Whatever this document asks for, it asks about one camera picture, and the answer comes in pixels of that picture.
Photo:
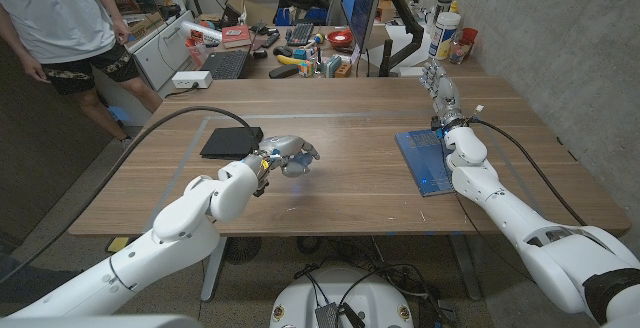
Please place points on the blue toy camera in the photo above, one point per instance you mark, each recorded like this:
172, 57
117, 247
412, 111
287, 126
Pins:
305, 159

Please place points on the black remote control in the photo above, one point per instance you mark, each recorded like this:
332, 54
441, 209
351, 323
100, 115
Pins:
270, 40

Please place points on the black laptop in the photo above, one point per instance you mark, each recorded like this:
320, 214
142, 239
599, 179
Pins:
225, 64

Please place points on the person in white shirt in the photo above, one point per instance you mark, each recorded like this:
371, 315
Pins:
50, 13

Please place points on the orange block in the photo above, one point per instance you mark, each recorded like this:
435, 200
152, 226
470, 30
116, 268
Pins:
343, 71

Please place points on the yellow bottle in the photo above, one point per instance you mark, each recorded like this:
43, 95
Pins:
454, 7

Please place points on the blue book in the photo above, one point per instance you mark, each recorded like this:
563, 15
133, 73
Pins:
420, 163

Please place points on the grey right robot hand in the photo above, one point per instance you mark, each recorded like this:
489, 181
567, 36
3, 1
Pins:
445, 95

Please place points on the red book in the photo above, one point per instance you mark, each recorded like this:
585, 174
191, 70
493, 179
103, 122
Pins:
236, 36

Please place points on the black glasses case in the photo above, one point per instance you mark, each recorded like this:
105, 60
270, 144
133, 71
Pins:
283, 71

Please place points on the black computer mouse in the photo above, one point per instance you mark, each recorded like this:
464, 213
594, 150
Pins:
282, 51

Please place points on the black folder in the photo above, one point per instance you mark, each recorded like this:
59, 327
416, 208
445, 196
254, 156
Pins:
227, 142

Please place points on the white power strip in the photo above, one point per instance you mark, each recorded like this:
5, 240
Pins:
191, 79

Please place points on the white wipes canister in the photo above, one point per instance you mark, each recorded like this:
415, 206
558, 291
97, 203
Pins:
443, 35

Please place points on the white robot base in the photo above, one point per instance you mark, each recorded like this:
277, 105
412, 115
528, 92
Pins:
375, 298

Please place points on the white drawer cabinet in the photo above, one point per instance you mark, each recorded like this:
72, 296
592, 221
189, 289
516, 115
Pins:
167, 53

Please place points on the teal sponge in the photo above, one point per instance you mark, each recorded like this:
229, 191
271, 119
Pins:
333, 65

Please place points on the computer monitor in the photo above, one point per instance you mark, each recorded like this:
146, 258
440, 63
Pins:
361, 3

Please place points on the white paper tag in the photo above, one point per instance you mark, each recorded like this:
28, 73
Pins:
356, 54

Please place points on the red bowl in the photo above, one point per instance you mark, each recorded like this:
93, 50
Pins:
340, 38

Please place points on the white flat box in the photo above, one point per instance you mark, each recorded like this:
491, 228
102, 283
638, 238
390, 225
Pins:
407, 71

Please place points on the black keyboard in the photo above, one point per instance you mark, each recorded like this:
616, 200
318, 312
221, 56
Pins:
300, 34

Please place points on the yellow black floor pedal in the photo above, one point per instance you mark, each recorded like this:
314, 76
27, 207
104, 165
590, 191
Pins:
117, 244

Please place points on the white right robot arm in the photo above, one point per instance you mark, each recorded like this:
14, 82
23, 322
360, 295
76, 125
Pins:
505, 208

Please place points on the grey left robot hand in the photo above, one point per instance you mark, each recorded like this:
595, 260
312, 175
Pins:
285, 147

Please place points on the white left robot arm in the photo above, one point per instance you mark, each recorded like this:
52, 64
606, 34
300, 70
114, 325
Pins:
150, 253

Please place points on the colourful puzzle cube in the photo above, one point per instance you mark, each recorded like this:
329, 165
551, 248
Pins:
306, 68

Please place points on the dark lidded jar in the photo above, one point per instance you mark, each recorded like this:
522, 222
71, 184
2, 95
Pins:
442, 5

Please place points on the white roll tube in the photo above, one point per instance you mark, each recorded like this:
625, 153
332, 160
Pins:
200, 31

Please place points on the red cup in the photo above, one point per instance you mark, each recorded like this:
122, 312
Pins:
462, 45

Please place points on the yellow banana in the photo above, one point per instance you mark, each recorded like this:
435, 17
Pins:
290, 60

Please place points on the blue bag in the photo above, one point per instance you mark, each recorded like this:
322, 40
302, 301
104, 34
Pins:
285, 16

